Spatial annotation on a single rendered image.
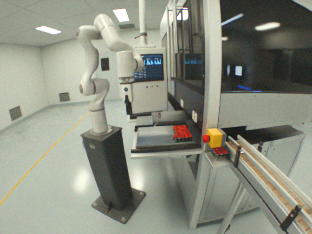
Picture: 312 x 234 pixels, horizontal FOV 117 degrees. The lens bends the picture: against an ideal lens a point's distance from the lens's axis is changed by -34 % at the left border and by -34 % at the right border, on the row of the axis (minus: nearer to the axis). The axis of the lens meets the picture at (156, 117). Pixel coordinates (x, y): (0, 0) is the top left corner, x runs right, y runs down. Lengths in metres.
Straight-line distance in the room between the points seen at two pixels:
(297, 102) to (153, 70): 1.39
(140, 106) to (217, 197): 1.22
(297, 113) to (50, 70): 7.86
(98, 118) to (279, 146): 1.36
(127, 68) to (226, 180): 0.94
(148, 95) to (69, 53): 5.78
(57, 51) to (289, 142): 7.66
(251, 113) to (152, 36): 5.77
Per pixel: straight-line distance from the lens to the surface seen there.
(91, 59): 1.06
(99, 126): 1.14
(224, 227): 1.14
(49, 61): 7.67
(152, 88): 1.68
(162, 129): 1.05
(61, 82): 7.36
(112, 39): 0.82
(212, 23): 0.73
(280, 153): 1.30
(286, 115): 1.14
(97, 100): 1.11
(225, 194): 1.21
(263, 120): 0.97
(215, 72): 0.71
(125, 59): 0.72
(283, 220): 0.59
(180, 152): 0.81
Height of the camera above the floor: 1.33
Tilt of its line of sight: 20 degrees down
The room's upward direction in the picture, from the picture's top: 3 degrees counter-clockwise
